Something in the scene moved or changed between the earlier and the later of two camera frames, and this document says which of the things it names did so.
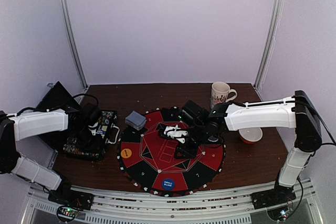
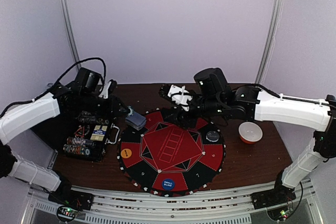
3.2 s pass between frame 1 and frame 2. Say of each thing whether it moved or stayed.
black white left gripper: moved
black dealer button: stayed
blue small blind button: stayed
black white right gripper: moved
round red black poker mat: stayed
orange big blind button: stayed
